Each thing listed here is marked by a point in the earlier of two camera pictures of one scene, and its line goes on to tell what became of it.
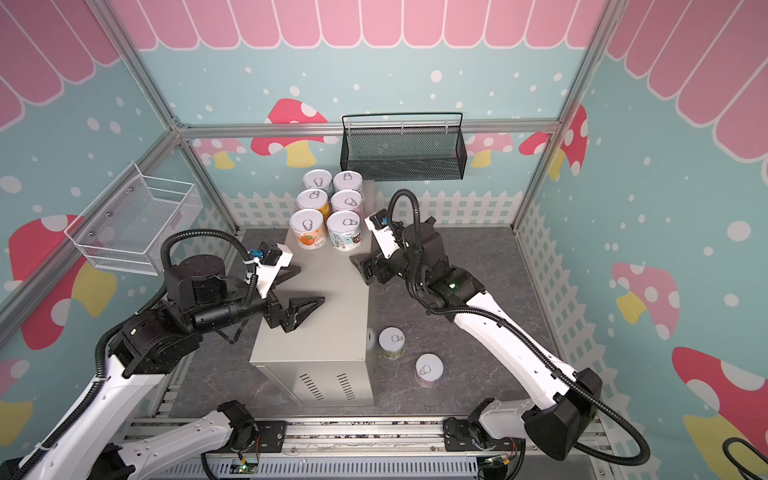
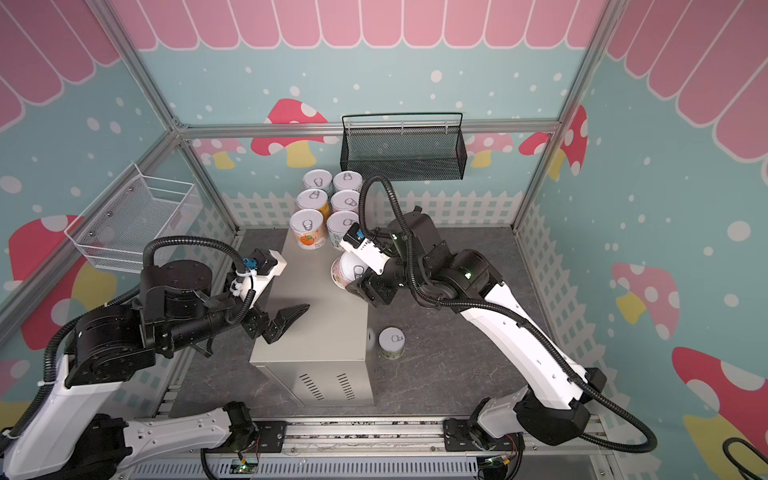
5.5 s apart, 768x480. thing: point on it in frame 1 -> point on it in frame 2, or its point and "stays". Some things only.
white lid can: x=346 y=199 stays
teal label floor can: x=345 y=229 stays
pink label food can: x=428 y=370 -> x=345 y=269
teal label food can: x=318 y=179 stays
